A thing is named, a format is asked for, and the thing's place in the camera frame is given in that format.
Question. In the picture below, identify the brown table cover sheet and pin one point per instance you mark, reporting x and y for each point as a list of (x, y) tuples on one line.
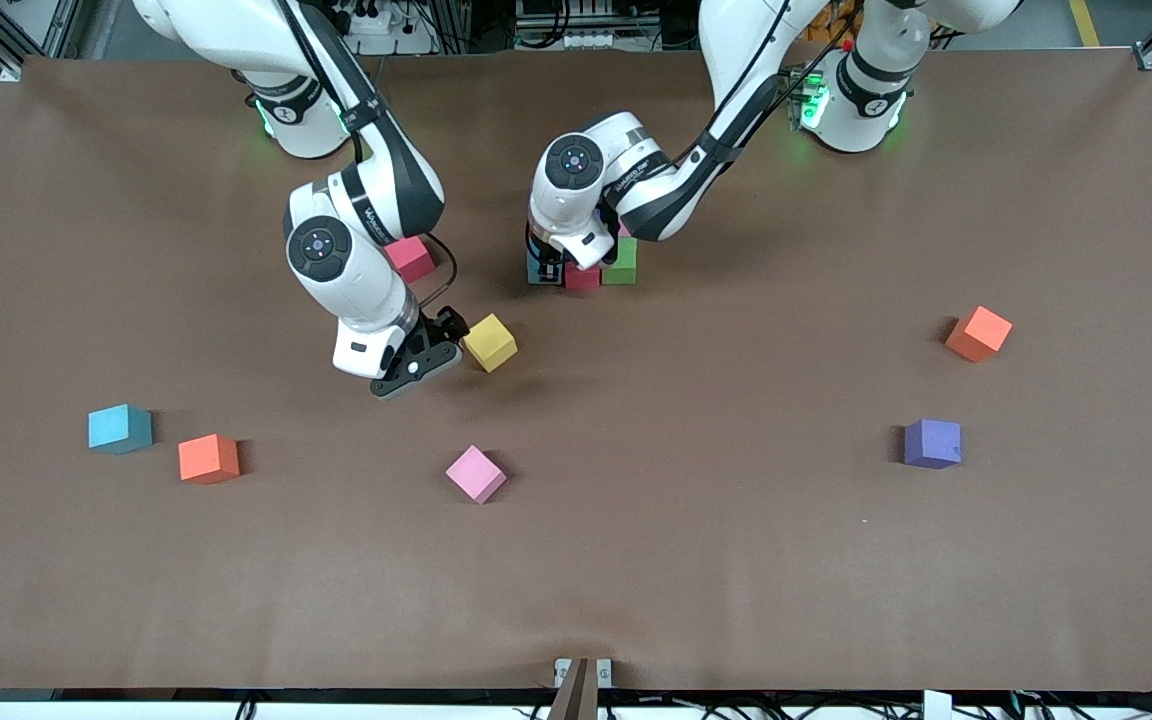
[(636, 560)]

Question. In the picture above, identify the metal clamp bracket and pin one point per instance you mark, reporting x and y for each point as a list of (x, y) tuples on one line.
[(604, 672)]

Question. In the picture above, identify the green foam cube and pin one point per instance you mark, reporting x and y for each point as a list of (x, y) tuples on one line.
[(626, 268)]

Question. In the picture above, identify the red foam cube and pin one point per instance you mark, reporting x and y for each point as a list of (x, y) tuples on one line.
[(411, 260), (583, 278)]

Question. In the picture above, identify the small white box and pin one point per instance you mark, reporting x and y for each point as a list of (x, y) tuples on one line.
[(936, 706)]

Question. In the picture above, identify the yellow foam cube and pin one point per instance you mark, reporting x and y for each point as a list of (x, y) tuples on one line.
[(491, 342)]

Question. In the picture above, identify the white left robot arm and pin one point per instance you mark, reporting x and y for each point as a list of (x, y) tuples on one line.
[(736, 40)]

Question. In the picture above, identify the orange foam cube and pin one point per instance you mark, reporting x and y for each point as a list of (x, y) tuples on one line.
[(208, 459), (978, 334)]

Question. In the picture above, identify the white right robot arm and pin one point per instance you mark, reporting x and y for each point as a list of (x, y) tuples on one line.
[(236, 25)]

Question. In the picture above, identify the purple foam cube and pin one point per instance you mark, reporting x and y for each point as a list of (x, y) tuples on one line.
[(932, 443)]

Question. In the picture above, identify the pink foam cube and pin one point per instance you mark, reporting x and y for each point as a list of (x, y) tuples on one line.
[(476, 474)]

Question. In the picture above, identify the white power strip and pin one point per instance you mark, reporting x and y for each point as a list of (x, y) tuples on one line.
[(588, 40), (381, 25)]

